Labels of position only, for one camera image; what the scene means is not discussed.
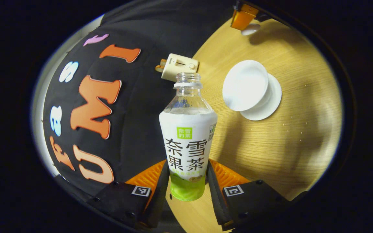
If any water bottle with green label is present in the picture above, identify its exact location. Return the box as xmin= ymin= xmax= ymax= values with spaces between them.
xmin=159 ymin=72 xmax=218 ymax=202

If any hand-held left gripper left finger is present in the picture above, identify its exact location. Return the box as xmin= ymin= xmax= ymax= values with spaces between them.
xmin=86 ymin=160 xmax=171 ymax=228

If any white teacup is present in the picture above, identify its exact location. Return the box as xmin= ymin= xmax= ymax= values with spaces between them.
xmin=222 ymin=60 xmax=269 ymax=112

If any black backdrop cloth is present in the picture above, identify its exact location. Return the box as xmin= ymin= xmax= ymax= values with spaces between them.
xmin=42 ymin=0 xmax=239 ymax=198

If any white saucer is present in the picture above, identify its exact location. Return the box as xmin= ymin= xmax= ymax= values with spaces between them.
xmin=240 ymin=73 xmax=282 ymax=121

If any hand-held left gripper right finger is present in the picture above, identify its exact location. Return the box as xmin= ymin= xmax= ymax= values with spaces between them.
xmin=206 ymin=159 xmax=292 ymax=231

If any white teacup lid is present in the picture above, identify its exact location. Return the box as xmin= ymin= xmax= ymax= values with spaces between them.
xmin=241 ymin=23 xmax=261 ymax=36

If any white toaster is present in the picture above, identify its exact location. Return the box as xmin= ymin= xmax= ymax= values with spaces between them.
xmin=161 ymin=53 xmax=199 ymax=82

